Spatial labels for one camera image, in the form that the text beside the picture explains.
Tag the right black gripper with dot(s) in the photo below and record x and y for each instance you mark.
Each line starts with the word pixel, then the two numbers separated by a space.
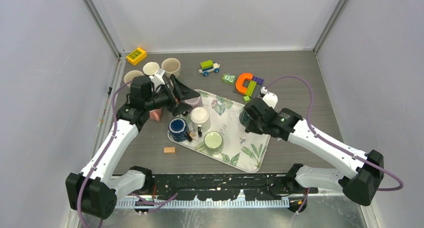
pixel 251 128

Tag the wooden block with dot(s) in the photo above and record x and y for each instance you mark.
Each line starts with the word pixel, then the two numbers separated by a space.
pixel 169 149

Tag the toy brick car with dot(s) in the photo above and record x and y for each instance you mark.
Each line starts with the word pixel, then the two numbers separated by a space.
pixel 208 66

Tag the yellow toy block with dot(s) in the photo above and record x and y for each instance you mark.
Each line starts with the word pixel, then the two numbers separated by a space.
pixel 136 56

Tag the light green mug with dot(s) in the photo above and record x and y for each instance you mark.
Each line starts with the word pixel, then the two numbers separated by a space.
pixel 212 144

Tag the white mug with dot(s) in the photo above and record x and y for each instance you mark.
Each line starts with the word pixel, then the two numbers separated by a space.
pixel 200 118

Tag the lilac mug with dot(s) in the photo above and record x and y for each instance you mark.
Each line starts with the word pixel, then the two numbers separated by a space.
pixel 195 102

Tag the sea pattern beige mug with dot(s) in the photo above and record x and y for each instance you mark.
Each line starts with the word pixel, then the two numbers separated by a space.
pixel 171 66

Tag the pink mug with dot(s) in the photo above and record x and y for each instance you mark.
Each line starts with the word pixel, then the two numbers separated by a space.
pixel 155 114

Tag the teal mug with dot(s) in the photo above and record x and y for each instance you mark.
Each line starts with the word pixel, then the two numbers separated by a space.
pixel 244 118

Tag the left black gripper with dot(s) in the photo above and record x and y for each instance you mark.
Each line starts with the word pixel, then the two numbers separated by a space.
pixel 184 92

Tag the dark blue mug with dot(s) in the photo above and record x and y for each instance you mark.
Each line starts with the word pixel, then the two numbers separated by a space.
pixel 179 130

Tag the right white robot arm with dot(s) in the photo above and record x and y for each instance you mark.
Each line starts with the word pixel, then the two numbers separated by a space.
pixel 355 172

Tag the black mug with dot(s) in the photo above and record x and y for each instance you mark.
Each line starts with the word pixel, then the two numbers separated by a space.
pixel 150 68

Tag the orange arch brick assembly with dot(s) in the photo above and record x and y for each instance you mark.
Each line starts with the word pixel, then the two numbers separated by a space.
pixel 248 85

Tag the leaf patterned metal tray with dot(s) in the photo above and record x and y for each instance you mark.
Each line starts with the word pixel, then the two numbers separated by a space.
pixel 241 150

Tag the green owl brick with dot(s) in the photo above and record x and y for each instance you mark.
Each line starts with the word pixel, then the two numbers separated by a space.
pixel 229 79

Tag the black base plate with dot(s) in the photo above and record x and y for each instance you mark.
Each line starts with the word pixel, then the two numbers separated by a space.
pixel 220 187

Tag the tall beige mug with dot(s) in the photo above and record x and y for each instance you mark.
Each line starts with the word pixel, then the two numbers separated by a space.
pixel 131 75

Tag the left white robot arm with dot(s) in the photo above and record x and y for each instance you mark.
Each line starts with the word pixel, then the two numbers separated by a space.
pixel 93 191

